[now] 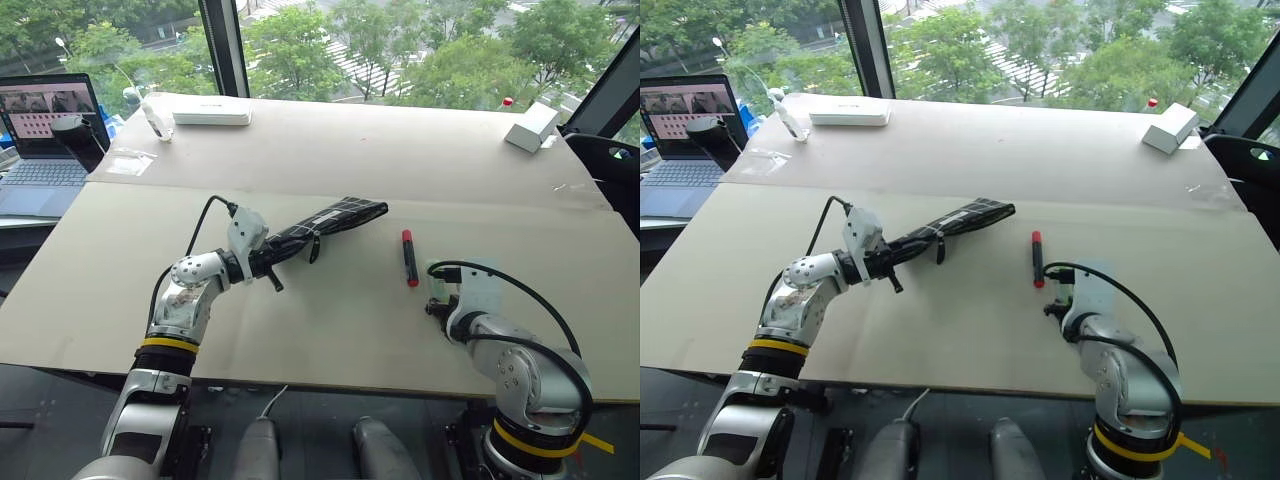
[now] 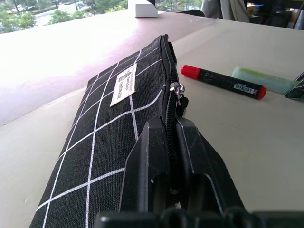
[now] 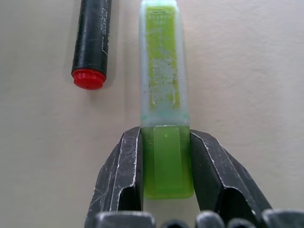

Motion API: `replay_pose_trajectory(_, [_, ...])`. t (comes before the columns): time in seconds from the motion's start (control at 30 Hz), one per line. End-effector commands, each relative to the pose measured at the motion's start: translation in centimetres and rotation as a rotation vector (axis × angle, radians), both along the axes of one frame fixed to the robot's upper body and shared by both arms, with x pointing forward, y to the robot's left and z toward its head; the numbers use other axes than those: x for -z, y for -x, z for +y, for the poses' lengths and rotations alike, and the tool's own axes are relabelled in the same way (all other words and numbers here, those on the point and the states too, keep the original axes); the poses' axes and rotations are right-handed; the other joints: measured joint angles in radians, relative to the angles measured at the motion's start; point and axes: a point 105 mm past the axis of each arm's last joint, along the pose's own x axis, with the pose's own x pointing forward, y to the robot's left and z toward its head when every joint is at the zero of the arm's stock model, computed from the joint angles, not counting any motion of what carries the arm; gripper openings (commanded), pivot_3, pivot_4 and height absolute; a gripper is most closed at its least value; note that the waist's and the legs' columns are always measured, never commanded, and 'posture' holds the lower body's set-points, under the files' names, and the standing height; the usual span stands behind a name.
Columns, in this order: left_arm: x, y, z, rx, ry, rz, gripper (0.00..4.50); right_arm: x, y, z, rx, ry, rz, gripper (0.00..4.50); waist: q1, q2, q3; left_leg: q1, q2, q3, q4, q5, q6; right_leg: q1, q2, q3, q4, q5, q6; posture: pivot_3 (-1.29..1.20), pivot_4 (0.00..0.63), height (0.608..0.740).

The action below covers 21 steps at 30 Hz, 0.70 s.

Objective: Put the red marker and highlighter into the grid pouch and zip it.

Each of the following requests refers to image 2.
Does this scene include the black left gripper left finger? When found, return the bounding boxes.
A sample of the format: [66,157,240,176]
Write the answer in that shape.
[118,115,171,213]

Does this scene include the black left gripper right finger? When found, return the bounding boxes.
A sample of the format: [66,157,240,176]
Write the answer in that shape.
[176,118,246,214]

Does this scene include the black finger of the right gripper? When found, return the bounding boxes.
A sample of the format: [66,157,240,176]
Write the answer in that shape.
[285,71,304,103]

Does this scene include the black white grid pouch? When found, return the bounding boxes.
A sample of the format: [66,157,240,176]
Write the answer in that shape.
[29,34,190,228]

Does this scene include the green highlighter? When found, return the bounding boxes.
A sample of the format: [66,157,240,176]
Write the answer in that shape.
[231,67,300,95]

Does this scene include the black marker with red caps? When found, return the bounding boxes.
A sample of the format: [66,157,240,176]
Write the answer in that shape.
[180,65,267,100]

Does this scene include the grey office chair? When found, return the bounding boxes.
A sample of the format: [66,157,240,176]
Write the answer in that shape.
[200,0,250,23]

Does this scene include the white box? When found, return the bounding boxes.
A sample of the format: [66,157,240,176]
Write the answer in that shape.
[134,3,159,18]

